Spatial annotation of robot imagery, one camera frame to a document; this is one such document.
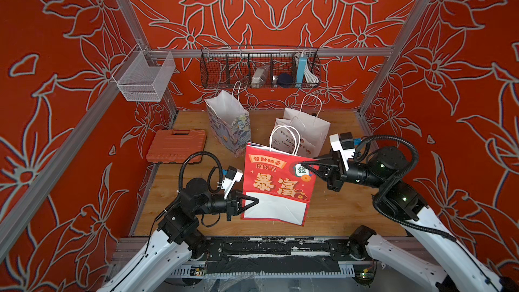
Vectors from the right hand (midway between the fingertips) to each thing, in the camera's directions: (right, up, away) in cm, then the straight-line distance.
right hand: (302, 166), depth 51 cm
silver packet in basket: (-10, +35, +42) cm, 55 cm away
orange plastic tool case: (-51, +1, +44) cm, 68 cm away
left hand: (-12, -13, +11) cm, 21 cm away
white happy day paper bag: (+7, +8, +36) cm, 37 cm away
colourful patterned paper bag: (-23, +13, +30) cm, 41 cm away
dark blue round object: (+1, +33, +44) cm, 55 cm away
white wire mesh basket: (-65, +35, +42) cm, 85 cm away
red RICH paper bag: (-6, -5, +6) cm, 10 cm away
